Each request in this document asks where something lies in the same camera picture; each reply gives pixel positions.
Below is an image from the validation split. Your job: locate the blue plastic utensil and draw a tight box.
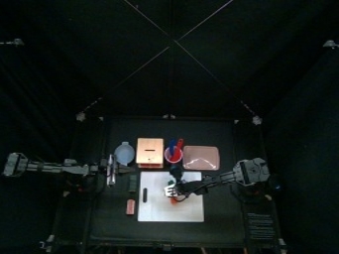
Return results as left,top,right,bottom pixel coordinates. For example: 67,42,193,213
169,138,179,157

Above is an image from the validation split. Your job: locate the thin diagonal brace wire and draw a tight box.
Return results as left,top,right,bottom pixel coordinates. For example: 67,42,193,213
81,0,235,116
122,0,259,119

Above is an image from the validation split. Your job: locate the black panel with white text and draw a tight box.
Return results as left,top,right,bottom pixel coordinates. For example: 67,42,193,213
245,211,278,248

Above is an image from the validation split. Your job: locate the pink square tray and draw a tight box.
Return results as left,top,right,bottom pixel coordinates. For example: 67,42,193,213
182,145,222,172

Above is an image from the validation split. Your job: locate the white cutting board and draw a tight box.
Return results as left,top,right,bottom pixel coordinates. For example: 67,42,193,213
137,171,206,223

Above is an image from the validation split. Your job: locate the wooden box with red drawer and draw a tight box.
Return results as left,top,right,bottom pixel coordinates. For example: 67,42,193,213
135,137,166,170

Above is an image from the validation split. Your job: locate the red and beige wooden block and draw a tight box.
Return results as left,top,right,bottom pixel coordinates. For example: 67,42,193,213
126,198,137,216

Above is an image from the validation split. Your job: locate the green wooden block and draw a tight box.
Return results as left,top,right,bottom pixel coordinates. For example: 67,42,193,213
127,174,139,193

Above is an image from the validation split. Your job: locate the red plastic utensil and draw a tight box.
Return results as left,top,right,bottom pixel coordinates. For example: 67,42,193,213
175,137,186,157

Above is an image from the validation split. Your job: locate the pale plastic bowl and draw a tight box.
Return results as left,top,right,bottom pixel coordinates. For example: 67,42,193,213
113,141,137,167

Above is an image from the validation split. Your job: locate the silver frame clamp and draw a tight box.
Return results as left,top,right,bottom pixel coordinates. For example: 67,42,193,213
322,39,339,50
0,38,26,48

